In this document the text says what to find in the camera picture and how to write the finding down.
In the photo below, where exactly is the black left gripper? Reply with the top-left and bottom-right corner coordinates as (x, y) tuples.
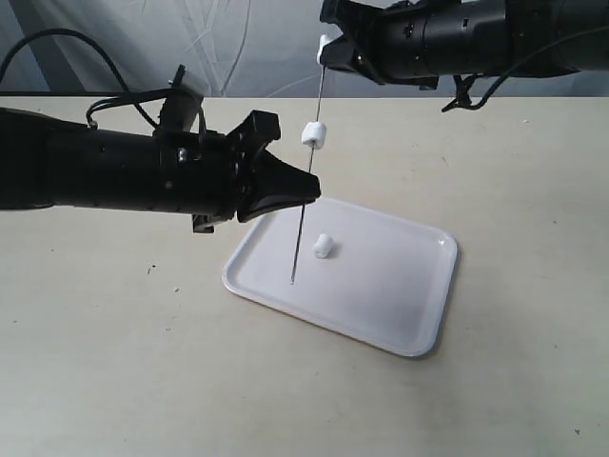
(154, 110), (321, 233)

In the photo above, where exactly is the white rectangular plastic tray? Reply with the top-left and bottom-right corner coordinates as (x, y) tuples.
(223, 198), (459, 358)

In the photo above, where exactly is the grey backdrop cloth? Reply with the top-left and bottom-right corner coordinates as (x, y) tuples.
(0, 0), (609, 99)

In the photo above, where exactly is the white marshmallow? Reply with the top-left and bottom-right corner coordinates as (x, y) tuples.
(301, 121), (327, 150)

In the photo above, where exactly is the thin metal skewer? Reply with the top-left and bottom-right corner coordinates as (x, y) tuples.
(289, 64), (326, 286)

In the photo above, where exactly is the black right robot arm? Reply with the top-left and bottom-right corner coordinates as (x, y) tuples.
(320, 0), (608, 89)

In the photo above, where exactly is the white marshmallow skewer tip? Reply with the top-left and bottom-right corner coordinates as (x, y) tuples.
(316, 34), (336, 67)

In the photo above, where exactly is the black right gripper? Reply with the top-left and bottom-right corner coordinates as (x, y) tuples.
(320, 1), (441, 89)

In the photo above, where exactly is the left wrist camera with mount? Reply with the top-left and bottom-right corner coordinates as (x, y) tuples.
(159, 64), (206, 135)

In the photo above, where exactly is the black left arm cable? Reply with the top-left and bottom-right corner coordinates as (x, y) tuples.
(0, 28), (206, 134)

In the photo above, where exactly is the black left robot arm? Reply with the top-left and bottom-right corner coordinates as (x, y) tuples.
(1, 109), (321, 233)

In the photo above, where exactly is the white marshmallow skewer handle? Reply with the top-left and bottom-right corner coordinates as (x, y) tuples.
(312, 233), (334, 259)

